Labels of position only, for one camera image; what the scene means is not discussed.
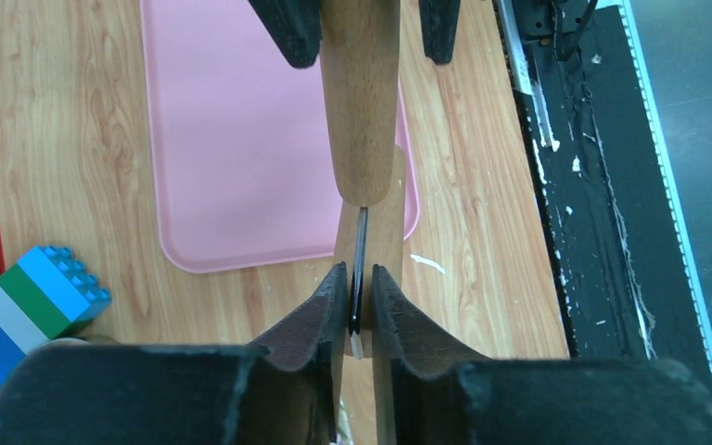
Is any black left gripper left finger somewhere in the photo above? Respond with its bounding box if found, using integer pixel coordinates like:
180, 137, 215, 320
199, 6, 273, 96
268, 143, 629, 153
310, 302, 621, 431
0, 263, 349, 444

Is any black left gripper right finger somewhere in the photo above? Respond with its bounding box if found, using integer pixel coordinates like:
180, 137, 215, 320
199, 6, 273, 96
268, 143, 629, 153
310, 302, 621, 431
372, 266, 712, 444

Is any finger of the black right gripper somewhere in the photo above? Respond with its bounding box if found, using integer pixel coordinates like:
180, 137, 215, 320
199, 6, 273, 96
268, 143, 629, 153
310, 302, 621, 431
418, 0, 461, 66
248, 0, 322, 69

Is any wooden dough roller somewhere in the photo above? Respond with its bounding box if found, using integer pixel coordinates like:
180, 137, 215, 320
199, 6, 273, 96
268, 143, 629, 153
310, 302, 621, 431
319, 0, 408, 445

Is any pink rectangular tray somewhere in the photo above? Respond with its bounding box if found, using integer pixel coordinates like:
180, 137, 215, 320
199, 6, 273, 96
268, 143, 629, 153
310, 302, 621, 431
139, 0, 421, 275

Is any blue green white brick stack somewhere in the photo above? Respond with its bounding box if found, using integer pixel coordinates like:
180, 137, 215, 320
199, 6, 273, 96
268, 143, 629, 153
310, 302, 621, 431
0, 246, 112, 387

